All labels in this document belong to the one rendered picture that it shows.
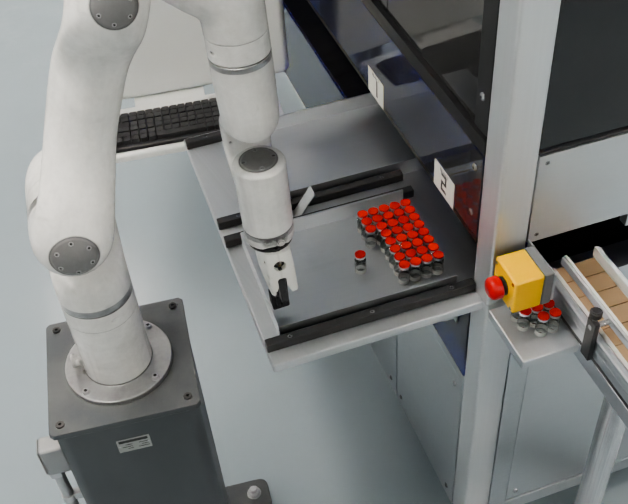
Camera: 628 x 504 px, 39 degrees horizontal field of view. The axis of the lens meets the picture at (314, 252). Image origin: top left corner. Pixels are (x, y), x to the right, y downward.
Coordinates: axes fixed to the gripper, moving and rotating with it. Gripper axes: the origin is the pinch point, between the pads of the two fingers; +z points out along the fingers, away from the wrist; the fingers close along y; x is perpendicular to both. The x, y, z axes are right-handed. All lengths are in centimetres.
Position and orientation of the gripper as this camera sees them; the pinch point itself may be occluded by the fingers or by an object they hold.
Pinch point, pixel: (279, 297)
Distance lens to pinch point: 160.8
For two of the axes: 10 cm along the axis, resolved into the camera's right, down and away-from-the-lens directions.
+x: -9.4, 2.8, -1.8
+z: 0.7, 7.1, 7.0
